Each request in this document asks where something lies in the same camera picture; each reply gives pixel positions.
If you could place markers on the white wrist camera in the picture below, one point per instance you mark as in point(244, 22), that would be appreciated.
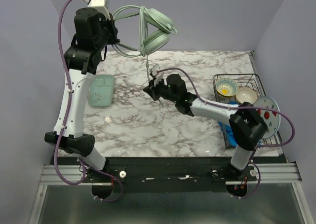
point(154, 72)
point(102, 6)

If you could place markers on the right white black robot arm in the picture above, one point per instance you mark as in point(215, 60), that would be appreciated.
point(247, 126)

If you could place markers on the aluminium extrusion frame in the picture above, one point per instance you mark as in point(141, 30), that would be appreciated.
point(276, 197)

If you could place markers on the patterned yellow centre bowl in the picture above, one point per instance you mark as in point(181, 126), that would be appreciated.
point(226, 87)

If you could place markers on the cream plain bowl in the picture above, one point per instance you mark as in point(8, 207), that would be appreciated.
point(246, 94)

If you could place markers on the black wire dish rack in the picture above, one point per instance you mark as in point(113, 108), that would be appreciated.
point(245, 80)

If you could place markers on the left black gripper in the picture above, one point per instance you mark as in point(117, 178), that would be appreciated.
point(113, 30)

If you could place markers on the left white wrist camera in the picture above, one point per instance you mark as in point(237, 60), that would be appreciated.
point(102, 6)

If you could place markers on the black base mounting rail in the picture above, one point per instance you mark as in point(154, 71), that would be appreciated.
point(169, 175)

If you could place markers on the blue plate with red fruit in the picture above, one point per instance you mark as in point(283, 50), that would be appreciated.
point(272, 119)

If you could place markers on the mint green rectangular tray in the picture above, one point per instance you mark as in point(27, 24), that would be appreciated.
point(101, 91)

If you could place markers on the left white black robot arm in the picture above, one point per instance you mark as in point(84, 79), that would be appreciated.
point(88, 48)

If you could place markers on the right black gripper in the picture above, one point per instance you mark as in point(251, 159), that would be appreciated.
point(153, 89)

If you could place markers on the mint green wired headphones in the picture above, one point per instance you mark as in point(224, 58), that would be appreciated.
point(154, 31)

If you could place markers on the blue cloth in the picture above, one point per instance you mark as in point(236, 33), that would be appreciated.
point(231, 142)

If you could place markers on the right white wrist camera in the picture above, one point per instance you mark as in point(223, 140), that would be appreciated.
point(154, 72)

